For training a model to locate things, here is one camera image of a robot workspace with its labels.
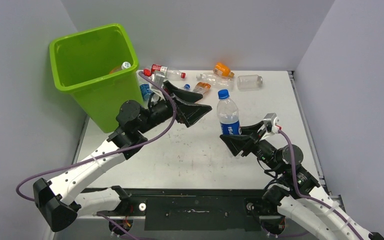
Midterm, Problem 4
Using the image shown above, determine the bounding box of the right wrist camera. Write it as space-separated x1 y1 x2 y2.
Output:
263 112 281 134

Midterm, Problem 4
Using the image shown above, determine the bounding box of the orange label slim bottle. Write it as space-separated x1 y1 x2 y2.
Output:
192 81 211 95

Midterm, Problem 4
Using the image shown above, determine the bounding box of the orange bottle at back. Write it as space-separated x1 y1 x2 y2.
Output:
213 62 235 79

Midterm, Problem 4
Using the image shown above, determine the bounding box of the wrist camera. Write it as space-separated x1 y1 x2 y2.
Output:
142 68 166 100
263 112 281 134

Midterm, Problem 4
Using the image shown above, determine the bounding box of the large orange tea bottle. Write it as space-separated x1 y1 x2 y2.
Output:
109 61 131 74

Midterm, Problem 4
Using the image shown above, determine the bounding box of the green plastic bin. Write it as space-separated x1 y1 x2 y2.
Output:
49 23 143 133

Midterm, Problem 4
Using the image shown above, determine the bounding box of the clear crushed bottle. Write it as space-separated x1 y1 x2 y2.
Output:
196 72 234 90

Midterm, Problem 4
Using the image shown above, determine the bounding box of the red label clear bottle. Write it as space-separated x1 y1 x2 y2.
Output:
151 64 186 81

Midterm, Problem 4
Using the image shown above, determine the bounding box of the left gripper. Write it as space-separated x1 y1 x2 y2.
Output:
136 81 211 134

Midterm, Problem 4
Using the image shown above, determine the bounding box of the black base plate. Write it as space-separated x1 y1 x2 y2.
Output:
102 188 286 233

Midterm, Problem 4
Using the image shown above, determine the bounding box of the aluminium table edge rail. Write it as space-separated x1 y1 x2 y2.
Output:
287 70 344 210

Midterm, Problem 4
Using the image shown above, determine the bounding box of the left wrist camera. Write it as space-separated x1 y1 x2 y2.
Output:
142 68 166 100

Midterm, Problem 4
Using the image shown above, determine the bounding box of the clear bottle at wall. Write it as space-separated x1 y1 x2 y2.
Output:
237 74 263 91

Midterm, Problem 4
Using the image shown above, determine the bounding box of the pepsi bottle centre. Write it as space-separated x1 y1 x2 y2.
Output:
183 84 191 91

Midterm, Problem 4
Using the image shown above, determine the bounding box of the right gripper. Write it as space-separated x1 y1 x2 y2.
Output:
219 120 284 174

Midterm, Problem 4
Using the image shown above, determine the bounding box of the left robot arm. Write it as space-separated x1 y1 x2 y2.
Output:
33 81 212 232

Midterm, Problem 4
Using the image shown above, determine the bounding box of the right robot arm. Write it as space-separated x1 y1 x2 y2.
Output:
220 122 384 240

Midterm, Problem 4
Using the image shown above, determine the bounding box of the blue label blue cap bottle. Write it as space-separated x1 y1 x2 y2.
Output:
216 89 242 135

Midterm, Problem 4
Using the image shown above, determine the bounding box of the blue label bottle near bin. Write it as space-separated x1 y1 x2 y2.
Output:
137 73 152 102

